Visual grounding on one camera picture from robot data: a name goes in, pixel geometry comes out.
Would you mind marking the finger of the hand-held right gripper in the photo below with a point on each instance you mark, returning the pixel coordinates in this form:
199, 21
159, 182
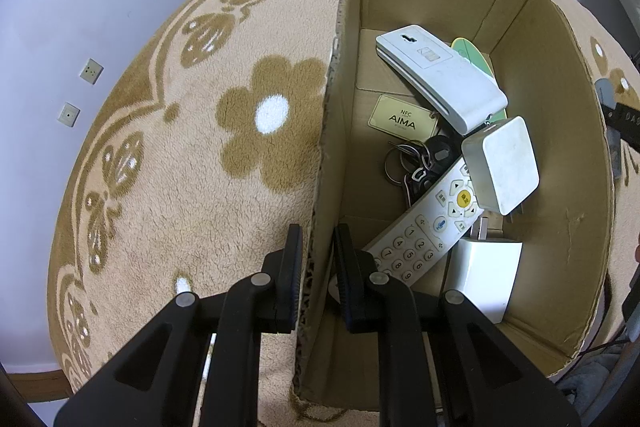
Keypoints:
627, 157
622, 119

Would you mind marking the tan key tag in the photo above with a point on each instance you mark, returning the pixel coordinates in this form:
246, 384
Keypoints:
400, 117

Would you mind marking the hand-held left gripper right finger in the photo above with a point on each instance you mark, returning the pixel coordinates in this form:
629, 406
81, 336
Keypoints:
346, 292

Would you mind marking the white square plug adapter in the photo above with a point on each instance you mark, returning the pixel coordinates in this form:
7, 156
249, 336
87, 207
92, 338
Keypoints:
505, 162

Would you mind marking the white remote control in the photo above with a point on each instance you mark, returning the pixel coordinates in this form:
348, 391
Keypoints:
415, 242

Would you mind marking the beige floral rug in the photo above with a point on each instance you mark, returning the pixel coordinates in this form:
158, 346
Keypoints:
175, 157

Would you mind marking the white wall charger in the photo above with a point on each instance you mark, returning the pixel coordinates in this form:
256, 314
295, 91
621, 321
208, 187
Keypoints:
482, 277

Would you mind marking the brown cardboard box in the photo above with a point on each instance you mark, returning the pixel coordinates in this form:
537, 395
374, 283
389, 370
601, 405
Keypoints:
550, 107

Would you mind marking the white wall socket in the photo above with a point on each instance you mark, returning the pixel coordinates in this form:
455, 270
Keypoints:
91, 71
67, 113

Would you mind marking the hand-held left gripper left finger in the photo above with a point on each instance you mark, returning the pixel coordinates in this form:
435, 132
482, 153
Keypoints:
292, 287

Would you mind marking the white rectangular device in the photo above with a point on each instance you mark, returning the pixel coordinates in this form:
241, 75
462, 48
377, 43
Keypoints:
440, 72

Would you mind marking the green oval cartoon plaque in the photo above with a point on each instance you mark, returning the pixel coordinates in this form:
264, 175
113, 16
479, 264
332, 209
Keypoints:
472, 53

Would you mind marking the bunch of black keys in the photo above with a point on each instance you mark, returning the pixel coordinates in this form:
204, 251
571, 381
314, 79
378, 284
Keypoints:
440, 152

